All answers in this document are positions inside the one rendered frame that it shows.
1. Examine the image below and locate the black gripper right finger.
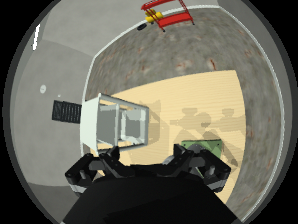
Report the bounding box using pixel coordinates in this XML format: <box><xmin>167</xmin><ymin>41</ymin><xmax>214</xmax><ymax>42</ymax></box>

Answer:
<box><xmin>157</xmin><ymin>143</ymin><xmax>231</xmax><ymax>193</ymax></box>

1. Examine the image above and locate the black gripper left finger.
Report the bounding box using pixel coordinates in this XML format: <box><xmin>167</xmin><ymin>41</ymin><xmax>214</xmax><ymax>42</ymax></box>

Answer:
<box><xmin>65</xmin><ymin>146</ymin><xmax>136</xmax><ymax>197</ymax></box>

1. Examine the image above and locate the grey shelving unit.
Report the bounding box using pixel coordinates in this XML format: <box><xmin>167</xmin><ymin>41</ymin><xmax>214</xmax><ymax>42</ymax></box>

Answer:
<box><xmin>80</xmin><ymin>93</ymin><xmax>149</xmax><ymax>156</ymax></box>

